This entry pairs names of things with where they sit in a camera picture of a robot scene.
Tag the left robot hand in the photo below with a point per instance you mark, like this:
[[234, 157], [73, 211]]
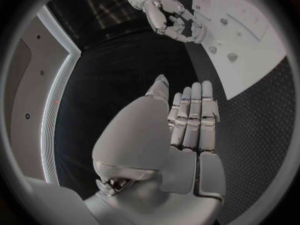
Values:
[[145, 135]]

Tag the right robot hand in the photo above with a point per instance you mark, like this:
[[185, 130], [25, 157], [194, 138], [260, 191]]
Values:
[[156, 15]]

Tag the white task board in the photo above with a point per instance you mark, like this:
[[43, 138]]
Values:
[[243, 41]]

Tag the grey peg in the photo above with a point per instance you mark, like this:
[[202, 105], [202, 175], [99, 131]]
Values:
[[212, 49], [224, 21]]

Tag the grey gear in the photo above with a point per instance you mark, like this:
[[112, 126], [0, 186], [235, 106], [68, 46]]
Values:
[[232, 57]]

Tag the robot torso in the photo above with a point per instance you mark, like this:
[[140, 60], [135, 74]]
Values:
[[35, 97]]

